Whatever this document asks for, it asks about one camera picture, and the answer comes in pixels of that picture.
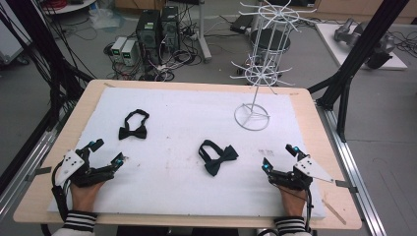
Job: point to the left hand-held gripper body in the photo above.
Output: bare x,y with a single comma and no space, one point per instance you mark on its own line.
69,165

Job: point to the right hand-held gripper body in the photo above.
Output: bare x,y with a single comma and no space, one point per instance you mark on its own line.
309,168

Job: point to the black bow tie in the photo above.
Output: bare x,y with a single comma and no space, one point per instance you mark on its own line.
132,132
216,160

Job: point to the person's left hand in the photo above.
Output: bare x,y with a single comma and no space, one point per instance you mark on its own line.
84,198

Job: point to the person's right hand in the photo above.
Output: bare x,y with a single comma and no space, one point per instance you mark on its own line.
293,203

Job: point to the wooden table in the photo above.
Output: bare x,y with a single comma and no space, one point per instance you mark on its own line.
324,131

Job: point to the thin wooden stick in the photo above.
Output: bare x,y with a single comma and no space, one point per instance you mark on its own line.
334,212

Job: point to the white foam board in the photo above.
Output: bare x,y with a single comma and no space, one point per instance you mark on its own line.
183,190

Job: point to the white power supply unit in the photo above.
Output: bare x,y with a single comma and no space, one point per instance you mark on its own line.
118,47
129,52

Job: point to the white floor board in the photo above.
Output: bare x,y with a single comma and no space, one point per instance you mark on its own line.
337,46

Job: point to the black round stool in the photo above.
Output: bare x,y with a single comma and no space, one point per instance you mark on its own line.
270,39

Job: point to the large black computer tower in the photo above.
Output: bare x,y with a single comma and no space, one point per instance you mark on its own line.
148,36

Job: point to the clear plastic bag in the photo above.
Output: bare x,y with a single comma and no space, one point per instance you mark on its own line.
105,18

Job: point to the grey robot part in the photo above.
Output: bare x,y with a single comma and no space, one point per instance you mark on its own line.
380,46

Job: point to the flat black box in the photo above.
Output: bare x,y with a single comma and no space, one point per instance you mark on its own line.
242,23

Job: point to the small black computer tower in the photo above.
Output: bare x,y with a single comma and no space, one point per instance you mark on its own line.
170,28

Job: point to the round white table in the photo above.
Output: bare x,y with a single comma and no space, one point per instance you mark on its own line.
70,6

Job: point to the grey table leg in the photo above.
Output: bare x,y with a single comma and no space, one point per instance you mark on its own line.
204,36

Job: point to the grey metal bracket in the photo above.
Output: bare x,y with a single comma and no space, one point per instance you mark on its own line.
41,171
345,185

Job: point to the aluminium rail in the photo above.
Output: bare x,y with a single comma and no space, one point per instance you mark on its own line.
23,177
354,170

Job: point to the black frame post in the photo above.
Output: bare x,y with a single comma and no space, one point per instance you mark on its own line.
39,49
360,52

